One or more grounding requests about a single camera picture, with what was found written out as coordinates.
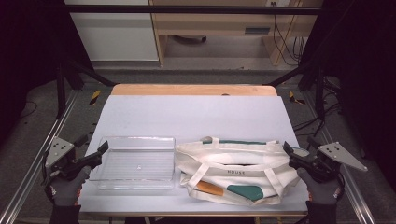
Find black hanging cables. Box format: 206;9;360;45
270;1;308;67

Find dark curtain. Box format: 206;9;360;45
0;0;94;147
300;0;396;190

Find person's right hand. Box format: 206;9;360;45
296;166;344;207

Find black stand leg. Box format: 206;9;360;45
55;60;117;119
266;59;327;117

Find wooden table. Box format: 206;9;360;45
110;83;278;97

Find clear plastic tray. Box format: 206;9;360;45
89;135;177;191

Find black floor cables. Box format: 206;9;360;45
292;77;344;137

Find white cabinet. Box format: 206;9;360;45
64;0;161;63

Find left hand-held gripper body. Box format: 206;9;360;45
42;135;82;185

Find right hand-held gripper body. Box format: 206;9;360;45
303;141;369;185

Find wooden cabinet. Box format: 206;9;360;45
148;0;323;67

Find person's left hand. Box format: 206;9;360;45
45;165;92;207

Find cream canvas tote bag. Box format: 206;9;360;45
175;135;302;207

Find yellow black floor tape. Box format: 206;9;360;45
89;90;103;106
288;91;306;105

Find black frame crossbar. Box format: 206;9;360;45
63;4;324;16

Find metal floor rail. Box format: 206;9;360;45
0;89;80;224
302;90;378;224

